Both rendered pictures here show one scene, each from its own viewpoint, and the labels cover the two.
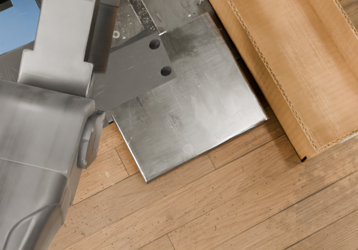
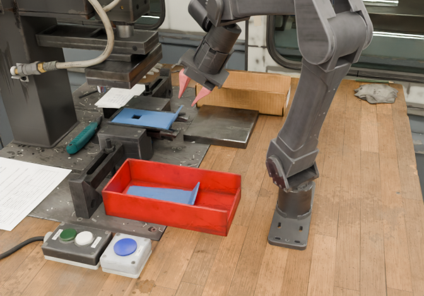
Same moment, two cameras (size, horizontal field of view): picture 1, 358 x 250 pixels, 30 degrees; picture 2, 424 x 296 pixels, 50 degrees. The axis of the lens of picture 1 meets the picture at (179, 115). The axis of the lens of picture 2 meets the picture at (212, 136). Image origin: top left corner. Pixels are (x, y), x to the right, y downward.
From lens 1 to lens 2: 88 cm
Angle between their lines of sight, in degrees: 47
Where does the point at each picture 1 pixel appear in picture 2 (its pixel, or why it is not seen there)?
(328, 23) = (242, 86)
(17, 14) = (146, 115)
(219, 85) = (232, 113)
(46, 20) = not seen: outside the picture
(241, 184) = (274, 130)
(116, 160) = (226, 151)
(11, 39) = (153, 120)
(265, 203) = not seen: hidden behind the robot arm
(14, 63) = (187, 57)
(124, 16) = (175, 124)
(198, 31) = (207, 108)
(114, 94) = not seen: hidden behind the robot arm
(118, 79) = not seen: hidden behind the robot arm
